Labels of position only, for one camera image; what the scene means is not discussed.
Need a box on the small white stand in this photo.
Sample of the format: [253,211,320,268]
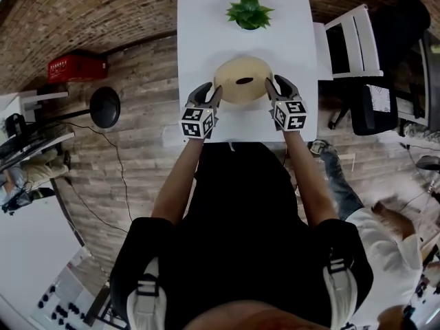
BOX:
[19,89,69,123]

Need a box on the person's black clothing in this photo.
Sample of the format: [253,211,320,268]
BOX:
[109,142,374,330]

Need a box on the dark desk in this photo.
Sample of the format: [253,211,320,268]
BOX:
[417,29,440,133]

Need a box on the red plastic crate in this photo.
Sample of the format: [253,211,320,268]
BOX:
[47,54,108,85]

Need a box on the right grey backpack strap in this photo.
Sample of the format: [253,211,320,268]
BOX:
[322,258,359,330]

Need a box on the white slatted chair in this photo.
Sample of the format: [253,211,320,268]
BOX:
[312,3,384,81]

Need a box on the white square table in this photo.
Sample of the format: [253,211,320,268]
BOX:
[177,0,319,144]

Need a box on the black office chair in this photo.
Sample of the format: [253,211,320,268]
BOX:
[328,3,432,137]

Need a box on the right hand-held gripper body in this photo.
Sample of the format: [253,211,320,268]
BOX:
[269,96,308,133]

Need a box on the grey backpack strap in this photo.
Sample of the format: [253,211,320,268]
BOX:
[322,258,359,330]
[126,256,168,330]

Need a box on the beige woven basket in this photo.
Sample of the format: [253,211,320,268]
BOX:
[213,56,275,105]

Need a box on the left grey backpack strap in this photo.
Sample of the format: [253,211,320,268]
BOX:
[126,256,168,330]

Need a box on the black device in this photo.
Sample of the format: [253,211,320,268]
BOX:
[5,113,25,140]

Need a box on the white printed paper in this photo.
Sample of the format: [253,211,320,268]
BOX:
[366,84,391,113]

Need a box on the black round stool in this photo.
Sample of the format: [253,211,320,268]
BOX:
[417,155,440,171]

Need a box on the black floor cable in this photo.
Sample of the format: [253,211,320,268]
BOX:
[65,122,134,235]

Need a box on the person's face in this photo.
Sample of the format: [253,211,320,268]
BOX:
[192,300,334,330]

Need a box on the group of black knobs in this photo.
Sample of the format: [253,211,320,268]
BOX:
[36,285,84,330]

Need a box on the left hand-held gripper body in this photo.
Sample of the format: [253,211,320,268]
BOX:
[179,101,221,140]

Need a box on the long white table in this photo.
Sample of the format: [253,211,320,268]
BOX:
[0,197,114,330]

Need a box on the green potted plant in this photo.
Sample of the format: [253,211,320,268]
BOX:
[225,0,275,31]

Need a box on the person's left forearm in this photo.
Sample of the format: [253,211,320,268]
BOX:
[151,137,204,226]

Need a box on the black standing fan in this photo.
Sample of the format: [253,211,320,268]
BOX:
[0,86,121,173]

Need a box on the person's right forearm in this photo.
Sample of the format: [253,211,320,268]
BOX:
[283,131,340,226]

